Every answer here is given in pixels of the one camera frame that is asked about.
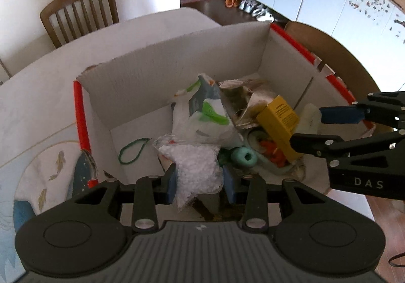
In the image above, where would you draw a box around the red orange toy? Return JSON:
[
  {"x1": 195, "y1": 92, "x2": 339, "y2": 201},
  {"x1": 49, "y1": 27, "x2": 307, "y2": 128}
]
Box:
[{"x1": 258, "y1": 139, "x2": 287, "y2": 166}]

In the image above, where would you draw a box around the teal spool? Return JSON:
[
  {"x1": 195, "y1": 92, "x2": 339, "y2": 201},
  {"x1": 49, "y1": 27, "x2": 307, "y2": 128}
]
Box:
[{"x1": 229, "y1": 147, "x2": 257, "y2": 169}]

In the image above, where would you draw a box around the clear bubble wrap piece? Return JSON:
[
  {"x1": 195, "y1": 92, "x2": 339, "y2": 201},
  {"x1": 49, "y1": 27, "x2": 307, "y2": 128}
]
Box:
[{"x1": 153, "y1": 134, "x2": 224, "y2": 211}]

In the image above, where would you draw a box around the green string loop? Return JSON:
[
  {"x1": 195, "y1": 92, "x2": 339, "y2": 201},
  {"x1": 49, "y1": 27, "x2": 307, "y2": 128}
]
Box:
[{"x1": 118, "y1": 138, "x2": 149, "y2": 165}]

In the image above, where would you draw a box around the wooden round-back chair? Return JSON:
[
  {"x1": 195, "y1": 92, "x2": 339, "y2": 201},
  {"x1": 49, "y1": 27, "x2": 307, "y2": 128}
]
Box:
[{"x1": 283, "y1": 21, "x2": 380, "y2": 103}]

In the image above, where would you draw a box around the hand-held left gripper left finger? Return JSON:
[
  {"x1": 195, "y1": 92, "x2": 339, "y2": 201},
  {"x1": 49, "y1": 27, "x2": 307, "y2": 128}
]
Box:
[{"x1": 68, "y1": 161, "x2": 178, "y2": 233}]

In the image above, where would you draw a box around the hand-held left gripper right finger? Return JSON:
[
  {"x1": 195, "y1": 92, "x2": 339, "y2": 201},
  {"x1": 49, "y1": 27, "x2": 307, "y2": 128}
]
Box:
[{"x1": 222, "y1": 165, "x2": 333, "y2": 233}]

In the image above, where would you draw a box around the red cardboard box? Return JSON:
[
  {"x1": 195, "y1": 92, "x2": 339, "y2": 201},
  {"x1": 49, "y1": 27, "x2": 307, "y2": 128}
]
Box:
[{"x1": 73, "y1": 22, "x2": 377, "y2": 195}]

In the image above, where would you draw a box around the black cable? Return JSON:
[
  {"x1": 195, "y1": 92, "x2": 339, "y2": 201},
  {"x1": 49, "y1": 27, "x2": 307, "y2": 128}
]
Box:
[{"x1": 388, "y1": 254, "x2": 405, "y2": 269}]

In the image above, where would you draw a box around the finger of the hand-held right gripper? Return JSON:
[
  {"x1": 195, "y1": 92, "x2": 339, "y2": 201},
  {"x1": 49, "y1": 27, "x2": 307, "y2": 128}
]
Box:
[
  {"x1": 319, "y1": 90, "x2": 405, "y2": 131},
  {"x1": 289, "y1": 130, "x2": 405, "y2": 161}
]

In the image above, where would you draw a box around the silver snack wrapper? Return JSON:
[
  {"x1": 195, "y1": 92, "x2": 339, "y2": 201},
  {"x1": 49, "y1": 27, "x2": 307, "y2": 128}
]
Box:
[{"x1": 218, "y1": 79, "x2": 276, "y2": 128}]

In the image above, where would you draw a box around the small yellow box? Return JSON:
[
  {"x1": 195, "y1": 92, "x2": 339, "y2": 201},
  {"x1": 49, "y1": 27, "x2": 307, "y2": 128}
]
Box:
[{"x1": 256, "y1": 95, "x2": 304, "y2": 163}]

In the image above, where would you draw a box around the round koi print placemat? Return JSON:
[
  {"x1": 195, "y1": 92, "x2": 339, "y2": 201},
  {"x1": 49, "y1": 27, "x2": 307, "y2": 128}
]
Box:
[{"x1": 0, "y1": 125, "x2": 105, "y2": 280}]

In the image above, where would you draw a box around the white plastic bag green print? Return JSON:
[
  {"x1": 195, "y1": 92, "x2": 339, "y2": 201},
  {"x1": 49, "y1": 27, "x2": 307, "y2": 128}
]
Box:
[{"x1": 171, "y1": 73, "x2": 244, "y2": 147}]

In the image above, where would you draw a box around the white tissue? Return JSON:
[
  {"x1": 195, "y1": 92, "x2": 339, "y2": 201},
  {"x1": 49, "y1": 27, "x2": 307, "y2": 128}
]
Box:
[{"x1": 299, "y1": 103, "x2": 323, "y2": 131}]

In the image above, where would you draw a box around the row of shoes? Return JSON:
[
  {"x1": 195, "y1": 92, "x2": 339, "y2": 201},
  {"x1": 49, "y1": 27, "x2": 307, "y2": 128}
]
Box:
[{"x1": 239, "y1": 0, "x2": 276, "y2": 22}]

